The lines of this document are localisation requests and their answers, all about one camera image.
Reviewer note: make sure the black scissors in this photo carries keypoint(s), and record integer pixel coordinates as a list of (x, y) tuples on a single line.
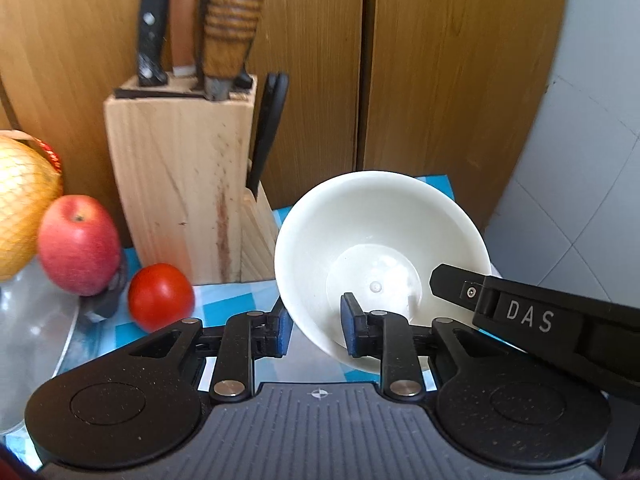
[(270, 120)]

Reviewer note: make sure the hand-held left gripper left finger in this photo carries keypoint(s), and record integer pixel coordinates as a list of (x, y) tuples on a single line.
[(285, 332)]

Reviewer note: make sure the yellow pomelo in net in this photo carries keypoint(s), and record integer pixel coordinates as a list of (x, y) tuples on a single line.
[(20, 200)]

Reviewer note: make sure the red apple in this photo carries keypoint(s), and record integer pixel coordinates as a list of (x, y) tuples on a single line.
[(77, 245)]

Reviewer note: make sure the red tomato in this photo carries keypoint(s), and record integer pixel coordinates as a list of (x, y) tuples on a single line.
[(160, 297)]

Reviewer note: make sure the small cream bowl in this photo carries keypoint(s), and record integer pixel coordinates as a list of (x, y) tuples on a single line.
[(380, 220)]

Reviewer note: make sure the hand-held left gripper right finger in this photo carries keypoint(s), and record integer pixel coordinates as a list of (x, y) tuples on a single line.
[(351, 327)]

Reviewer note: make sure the glass bowl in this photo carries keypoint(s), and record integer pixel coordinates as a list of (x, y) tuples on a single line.
[(30, 340)]

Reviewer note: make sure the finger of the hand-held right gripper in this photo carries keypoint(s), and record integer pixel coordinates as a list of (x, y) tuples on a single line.
[(452, 282)]

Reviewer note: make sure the blue checked tablecloth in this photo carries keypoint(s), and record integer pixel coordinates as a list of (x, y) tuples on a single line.
[(235, 305)]

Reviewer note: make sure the wooden knife block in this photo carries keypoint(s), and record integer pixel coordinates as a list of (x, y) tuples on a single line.
[(180, 170)]

